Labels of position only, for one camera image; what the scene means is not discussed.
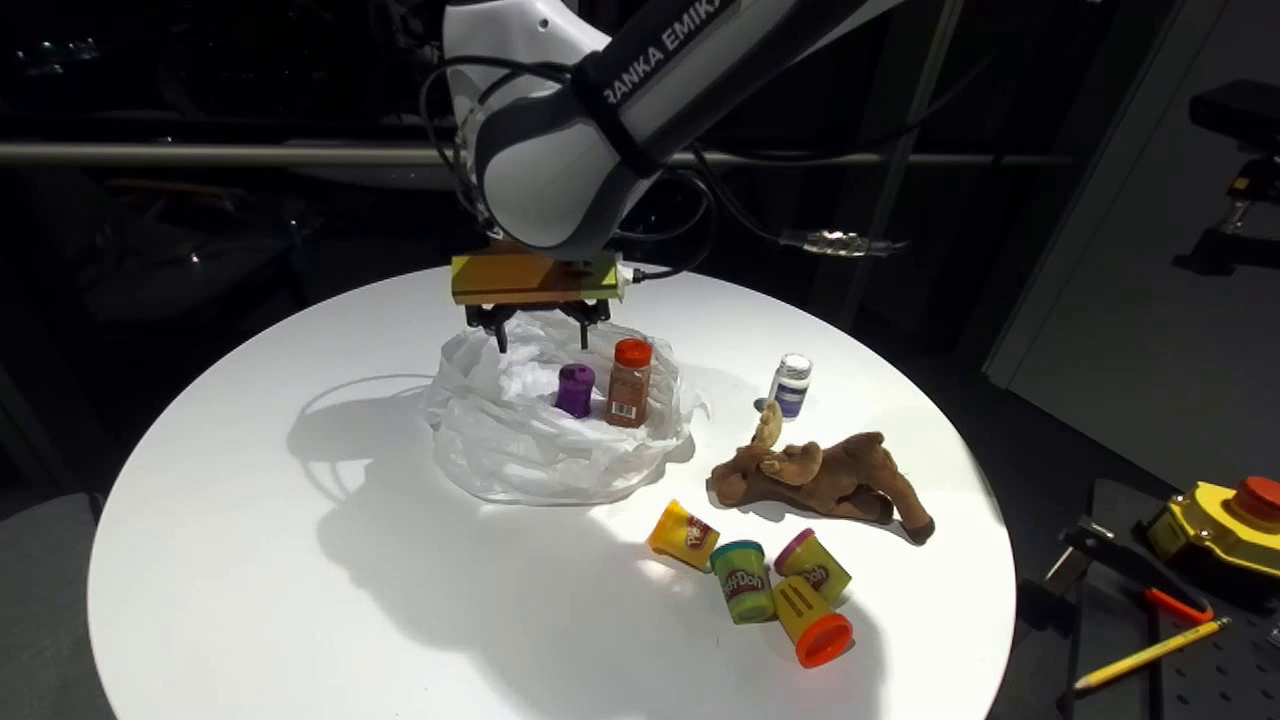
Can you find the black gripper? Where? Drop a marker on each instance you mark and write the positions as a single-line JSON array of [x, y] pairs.
[[537, 311]]

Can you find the purple play-doh can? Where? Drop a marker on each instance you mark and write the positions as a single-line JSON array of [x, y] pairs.
[[578, 390]]

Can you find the play-doh can yellow lid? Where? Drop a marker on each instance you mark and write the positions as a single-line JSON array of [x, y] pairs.
[[683, 536]]

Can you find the play-doh can green lid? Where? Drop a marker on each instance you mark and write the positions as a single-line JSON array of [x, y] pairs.
[[747, 583]]

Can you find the play-doh can orange lid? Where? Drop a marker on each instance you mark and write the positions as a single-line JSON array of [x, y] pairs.
[[809, 624]]

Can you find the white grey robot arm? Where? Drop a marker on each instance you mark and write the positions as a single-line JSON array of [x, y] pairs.
[[561, 162]]

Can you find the white crumpled plastic bag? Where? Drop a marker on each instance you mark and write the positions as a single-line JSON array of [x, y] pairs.
[[535, 446]]

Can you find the white pill bottle blue label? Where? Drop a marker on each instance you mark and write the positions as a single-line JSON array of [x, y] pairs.
[[793, 384]]

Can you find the brown moose plush toy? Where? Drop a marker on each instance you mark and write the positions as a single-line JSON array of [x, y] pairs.
[[834, 478]]

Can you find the play-doh can pink lid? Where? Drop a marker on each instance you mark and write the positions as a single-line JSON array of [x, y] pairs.
[[813, 564]]

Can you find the grey slanted panel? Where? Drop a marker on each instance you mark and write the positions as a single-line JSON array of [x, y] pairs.
[[1146, 347]]

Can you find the red black screwdriver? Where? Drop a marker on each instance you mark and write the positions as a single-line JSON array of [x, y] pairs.
[[1134, 564]]

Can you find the yellow pencil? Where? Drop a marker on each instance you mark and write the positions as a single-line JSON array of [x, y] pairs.
[[1150, 654]]

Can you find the yellow emergency stop button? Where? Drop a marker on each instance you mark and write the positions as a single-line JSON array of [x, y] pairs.
[[1221, 527]]

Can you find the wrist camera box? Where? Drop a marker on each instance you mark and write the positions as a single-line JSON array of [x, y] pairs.
[[535, 281]]

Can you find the grey window rail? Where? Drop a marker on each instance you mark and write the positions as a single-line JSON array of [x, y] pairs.
[[202, 153]]

